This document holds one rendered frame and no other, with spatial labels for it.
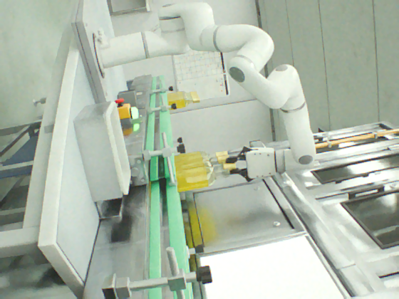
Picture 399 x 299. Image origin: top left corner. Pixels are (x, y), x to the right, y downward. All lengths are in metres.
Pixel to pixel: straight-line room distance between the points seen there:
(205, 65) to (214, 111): 0.85
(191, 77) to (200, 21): 5.98
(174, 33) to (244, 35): 0.25
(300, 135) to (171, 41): 0.50
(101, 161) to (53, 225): 0.32
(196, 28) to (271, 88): 0.30
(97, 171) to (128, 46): 0.47
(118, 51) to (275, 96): 0.52
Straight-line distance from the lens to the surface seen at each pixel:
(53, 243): 0.75
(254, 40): 1.21
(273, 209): 1.39
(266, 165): 1.42
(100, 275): 0.88
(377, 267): 1.15
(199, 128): 7.43
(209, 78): 7.26
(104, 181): 1.06
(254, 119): 7.55
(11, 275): 1.43
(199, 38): 1.27
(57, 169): 0.87
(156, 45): 1.34
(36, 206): 0.88
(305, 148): 1.29
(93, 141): 1.02
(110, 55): 1.35
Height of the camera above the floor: 1.00
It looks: 3 degrees up
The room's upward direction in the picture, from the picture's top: 80 degrees clockwise
